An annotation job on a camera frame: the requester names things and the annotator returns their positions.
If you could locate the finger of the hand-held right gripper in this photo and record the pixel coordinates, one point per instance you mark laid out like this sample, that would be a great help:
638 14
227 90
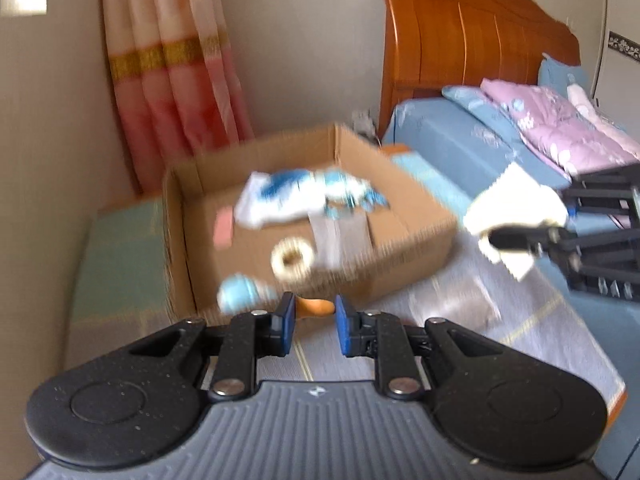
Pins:
605 185
530 240

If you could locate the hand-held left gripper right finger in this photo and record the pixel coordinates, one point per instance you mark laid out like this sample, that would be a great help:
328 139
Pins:
342 325

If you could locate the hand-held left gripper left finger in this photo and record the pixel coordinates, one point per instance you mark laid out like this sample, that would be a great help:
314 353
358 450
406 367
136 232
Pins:
287 320

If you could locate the orange soft object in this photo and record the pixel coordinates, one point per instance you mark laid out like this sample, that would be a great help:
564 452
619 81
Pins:
315 306

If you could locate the cream knitted cloth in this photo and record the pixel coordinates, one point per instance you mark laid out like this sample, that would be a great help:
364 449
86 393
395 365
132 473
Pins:
515 200

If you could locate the cardboard box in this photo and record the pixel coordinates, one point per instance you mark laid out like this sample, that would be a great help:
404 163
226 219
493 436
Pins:
400 245

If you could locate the white pouch with teal tassel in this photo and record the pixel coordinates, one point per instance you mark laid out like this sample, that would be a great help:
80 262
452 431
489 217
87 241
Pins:
285 200

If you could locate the light blue soft ball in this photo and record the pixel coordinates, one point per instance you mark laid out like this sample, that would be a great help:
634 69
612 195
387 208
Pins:
240 292

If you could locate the cream soft toy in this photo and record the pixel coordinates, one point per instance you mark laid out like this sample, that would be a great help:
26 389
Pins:
580 95

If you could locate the white tape roll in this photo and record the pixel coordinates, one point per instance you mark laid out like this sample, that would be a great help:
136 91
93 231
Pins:
280 260

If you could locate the pink folded quilt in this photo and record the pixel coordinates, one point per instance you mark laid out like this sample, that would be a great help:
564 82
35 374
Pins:
560 130

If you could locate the white wardrobe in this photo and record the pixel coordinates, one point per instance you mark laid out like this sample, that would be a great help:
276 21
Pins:
622 75

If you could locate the blue floral pillow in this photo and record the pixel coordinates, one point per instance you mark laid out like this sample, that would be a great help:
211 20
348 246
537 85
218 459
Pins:
490 130

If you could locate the plain blue pillow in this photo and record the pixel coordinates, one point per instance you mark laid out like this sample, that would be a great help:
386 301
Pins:
557 75

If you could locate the white power plug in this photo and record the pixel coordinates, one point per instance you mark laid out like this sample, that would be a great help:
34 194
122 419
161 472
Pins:
362 122

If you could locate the wooden bed headboard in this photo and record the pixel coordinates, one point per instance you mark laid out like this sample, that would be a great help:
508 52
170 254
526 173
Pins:
460 40

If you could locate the pink patterned curtain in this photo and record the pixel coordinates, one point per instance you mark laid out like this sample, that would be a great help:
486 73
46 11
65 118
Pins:
170 75

